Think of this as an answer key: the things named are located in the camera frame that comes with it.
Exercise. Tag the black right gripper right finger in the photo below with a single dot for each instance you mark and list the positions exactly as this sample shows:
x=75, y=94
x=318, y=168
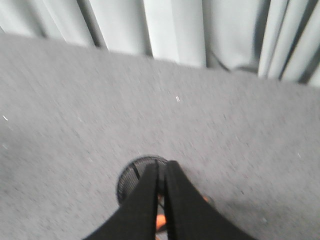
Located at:
x=189, y=216

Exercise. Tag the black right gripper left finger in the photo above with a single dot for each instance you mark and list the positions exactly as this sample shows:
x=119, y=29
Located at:
x=136, y=218

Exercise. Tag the grey orange handled scissors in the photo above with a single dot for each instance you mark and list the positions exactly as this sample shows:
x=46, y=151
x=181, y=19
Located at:
x=160, y=223

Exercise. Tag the black mesh pen bucket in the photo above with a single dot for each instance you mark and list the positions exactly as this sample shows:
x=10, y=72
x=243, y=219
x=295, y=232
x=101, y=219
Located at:
x=131, y=174

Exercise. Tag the light grey curtain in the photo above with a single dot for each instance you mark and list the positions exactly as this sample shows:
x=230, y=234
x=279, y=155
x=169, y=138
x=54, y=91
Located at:
x=276, y=39

